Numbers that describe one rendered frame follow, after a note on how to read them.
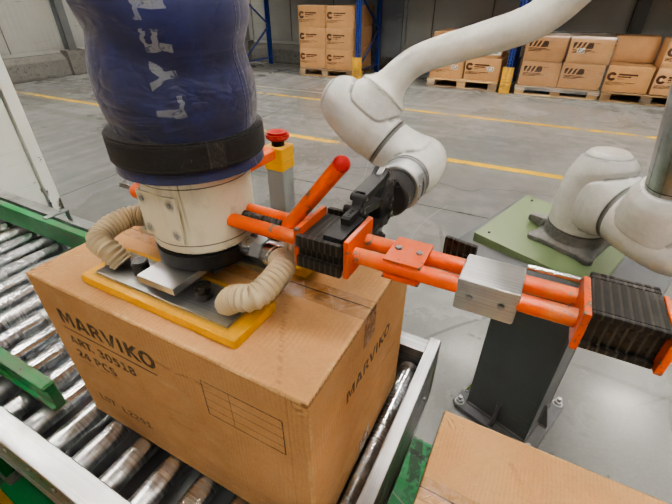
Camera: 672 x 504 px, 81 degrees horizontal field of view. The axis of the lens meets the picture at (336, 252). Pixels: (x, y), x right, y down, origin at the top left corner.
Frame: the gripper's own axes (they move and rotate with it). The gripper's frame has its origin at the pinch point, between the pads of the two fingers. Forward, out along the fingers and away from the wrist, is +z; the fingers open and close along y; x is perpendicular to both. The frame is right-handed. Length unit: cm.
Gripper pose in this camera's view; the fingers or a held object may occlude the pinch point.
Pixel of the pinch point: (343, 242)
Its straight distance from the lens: 55.7
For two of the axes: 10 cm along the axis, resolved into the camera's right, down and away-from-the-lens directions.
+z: -4.7, 4.8, -7.4
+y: 0.0, 8.4, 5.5
